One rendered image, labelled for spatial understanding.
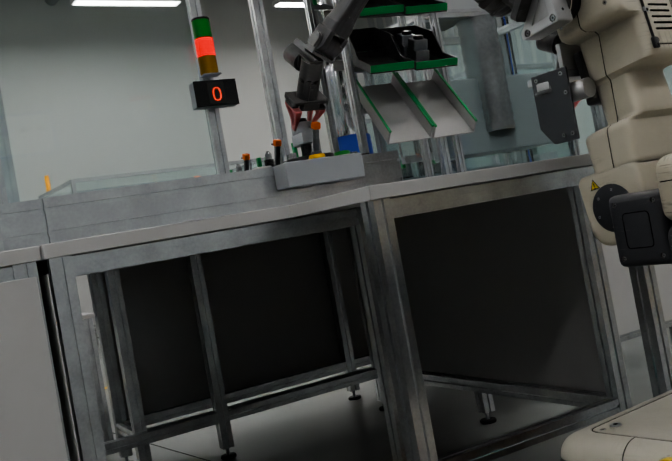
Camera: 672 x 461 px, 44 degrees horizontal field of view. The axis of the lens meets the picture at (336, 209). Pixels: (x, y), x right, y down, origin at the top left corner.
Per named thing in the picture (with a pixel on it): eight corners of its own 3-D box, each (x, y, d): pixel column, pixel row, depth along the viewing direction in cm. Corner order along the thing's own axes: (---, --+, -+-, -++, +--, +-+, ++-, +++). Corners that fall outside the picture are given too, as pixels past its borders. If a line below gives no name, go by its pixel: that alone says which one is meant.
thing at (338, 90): (374, 131, 321) (357, 35, 322) (342, 135, 314) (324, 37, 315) (357, 138, 333) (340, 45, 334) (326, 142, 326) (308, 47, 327)
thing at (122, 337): (581, 348, 409) (549, 176, 411) (141, 483, 305) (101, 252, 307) (530, 345, 442) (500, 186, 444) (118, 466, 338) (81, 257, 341)
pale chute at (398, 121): (431, 138, 230) (433, 125, 227) (387, 144, 226) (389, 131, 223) (392, 83, 250) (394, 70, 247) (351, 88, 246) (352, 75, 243)
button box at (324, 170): (366, 176, 203) (361, 151, 203) (288, 187, 193) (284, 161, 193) (352, 180, 209) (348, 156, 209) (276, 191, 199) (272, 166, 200)
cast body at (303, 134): (317, 141, 223) (313, 115, 223) (303, 143, 221) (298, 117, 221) (304, 147, 230) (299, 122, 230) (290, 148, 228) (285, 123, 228)
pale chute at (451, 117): (474, 132, 237) (477, 119, 234) (432, 139, 233) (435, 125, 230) (432, 80, 257) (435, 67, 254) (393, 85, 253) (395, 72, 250)
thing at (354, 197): (643, 156, 217) (641, 145, 217) (371, 200, 166) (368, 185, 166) (460, 193, 275) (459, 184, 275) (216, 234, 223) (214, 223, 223)
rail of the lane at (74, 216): (404, 187, 216) (397, 146, 216) (50, 244, 174) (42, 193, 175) (393, 190, 221) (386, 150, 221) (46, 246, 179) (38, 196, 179)
